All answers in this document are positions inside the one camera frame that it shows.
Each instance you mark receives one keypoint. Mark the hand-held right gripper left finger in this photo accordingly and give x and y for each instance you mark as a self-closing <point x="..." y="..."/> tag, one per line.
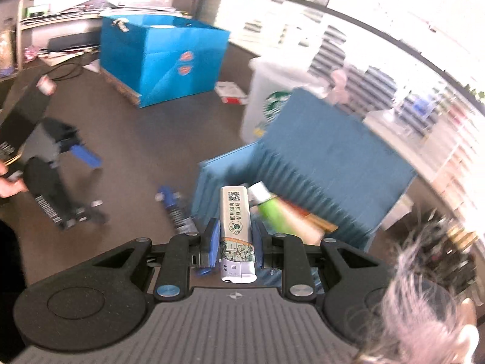
<point x="213" y="242"/>

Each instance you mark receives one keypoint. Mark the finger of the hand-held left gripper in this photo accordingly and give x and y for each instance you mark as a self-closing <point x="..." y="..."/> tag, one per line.
<point x="93" y="214"/>
<point x="87" y="157"/>

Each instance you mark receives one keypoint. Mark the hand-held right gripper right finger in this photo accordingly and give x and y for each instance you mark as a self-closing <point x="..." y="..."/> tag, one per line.
<point x="259" y="242"/>

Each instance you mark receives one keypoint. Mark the white printed lighter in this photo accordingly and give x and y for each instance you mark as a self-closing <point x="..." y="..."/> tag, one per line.
<point x="237" y="227"/>

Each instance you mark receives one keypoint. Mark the blue ribbed organizer rack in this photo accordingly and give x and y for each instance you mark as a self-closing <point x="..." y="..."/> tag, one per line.
<point x="333" y="151"/>

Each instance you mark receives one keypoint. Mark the person's left hand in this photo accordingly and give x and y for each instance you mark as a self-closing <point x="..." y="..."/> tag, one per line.
<point x="7" y="187"/>

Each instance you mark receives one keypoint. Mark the orange brown box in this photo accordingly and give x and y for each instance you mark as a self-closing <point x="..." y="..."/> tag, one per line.
<point x="307" y="222"/>

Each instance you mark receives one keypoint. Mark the brown woven tray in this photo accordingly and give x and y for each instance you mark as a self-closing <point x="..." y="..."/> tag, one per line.
<point x="121" y="87"/>

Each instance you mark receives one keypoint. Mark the white paper sheet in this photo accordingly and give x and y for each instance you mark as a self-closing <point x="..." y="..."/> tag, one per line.
<point x="93" y="66"/>

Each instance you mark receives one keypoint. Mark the person's black jacket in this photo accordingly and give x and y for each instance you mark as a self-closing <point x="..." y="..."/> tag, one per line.
<point x="9" y="258"/>

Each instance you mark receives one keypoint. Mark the beige shelf unit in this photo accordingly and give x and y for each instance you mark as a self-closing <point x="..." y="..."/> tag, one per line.
<point x="21" y="26"/>

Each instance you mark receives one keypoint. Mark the black flat device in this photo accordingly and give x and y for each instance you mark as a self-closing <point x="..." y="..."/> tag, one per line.
<point x="72" y="41"/>

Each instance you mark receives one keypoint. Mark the blue paper bag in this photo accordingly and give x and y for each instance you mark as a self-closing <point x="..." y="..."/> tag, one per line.
<point x="159" y="57"/>

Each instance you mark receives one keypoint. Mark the red white crumpled packet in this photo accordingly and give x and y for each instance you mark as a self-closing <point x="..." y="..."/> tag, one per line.
<point x="231" y="94"/>

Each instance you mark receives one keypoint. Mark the white bag with green logo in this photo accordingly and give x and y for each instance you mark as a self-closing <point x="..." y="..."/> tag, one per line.
<point x="265" y="83"/>

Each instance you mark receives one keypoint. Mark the pink plush figure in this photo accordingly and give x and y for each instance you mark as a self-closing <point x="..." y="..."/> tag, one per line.
<point x="338" y="83"/>

